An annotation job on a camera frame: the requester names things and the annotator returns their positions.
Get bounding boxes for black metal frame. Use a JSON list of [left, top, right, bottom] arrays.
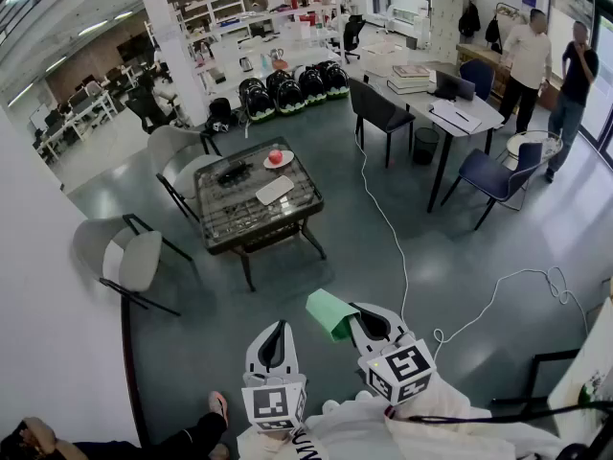
[[492, 349, 583, 404]]

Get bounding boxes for person's white jacket torso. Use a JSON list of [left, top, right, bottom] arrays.
[[306, 398, 571, 460]]

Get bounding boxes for person's left forearm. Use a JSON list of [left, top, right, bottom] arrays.
[[237, 424, 331, 460]]

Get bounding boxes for white plate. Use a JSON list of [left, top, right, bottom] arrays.
[[262, 149, 295, 171]]

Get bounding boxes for white paper pad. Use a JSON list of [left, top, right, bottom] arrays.
[[427, 99, 483, 135]]

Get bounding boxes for black remote handset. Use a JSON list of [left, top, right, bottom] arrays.
[[216, 159, 248, 184]]

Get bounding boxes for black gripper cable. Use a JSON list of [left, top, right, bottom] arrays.
[[409, 399, 613, 425]]

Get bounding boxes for white office desks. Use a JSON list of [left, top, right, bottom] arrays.
[[31, 88, 119, 162]]

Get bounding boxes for dark blue chair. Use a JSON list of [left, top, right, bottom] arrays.
[[440, 141, 545, 232], [458, 58, 496, 103]]

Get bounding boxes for black hanging backpack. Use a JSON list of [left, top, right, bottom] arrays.
[[458, 1, 482, 37]]

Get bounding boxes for grey chair black frame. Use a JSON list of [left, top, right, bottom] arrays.
[[72, 213, 195, 318], [147, 125, 224, 222]]

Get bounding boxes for brown cover book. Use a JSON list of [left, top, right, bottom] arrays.
[[392, 63, 432, 79]]

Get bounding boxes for dark grey chair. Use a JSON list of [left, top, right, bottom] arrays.
[[348, 77, 417, 170]]

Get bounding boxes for dark grey laptop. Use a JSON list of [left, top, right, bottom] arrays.
[[433, 70, 477, 103]]

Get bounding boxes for white floor cable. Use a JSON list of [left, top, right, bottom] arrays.
[[353, 112, 591, 349]]

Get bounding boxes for white locker cabinet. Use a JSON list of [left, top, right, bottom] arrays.
[[429, 0, 465, 64]]

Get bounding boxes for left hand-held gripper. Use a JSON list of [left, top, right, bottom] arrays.
[[241, 322, 307, 433]]

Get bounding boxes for black office chair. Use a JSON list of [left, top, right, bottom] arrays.
[[342, 15, 368, 64], [125, 72, 191, 133]]

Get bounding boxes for black and green backpack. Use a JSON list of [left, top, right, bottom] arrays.
[[275, 79, 307, 116], [319, 59, 351, 101], [265, 68, 293, 90], [297, 66, 329, 107], [238, 78, 277, 124]]

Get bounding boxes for wooden cabinet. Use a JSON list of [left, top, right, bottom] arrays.
[[456, 42, 509, 100]]

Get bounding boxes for black floor bag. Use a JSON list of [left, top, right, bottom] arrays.
[[205, 97, 236, 136]]

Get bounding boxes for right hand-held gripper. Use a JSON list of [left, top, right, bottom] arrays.
[[348, 303, 438, 406]]

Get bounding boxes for person's right forearm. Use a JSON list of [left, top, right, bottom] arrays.
[[385, 379, 494, 422]]

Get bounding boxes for green cup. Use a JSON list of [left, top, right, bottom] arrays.
[[306, 288, 361, 343]]

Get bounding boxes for black mesh wastebasket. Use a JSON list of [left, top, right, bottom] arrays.
[[413, 126, 441, 166]]

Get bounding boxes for white rectangular tray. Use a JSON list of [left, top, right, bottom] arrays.
[[255, 174, 296, 206]]

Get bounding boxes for long grey desk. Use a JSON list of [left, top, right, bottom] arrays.
[[363, 67, 505, 214]]

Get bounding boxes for white storage crate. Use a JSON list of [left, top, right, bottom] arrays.
[[359, 40, 408, 77]]

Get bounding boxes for glass-top rattan table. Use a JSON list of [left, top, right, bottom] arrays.
[[193, 136, 329, 293]]

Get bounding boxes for round glass side table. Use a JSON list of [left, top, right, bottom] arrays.
[[495, 129, 565, 172]]

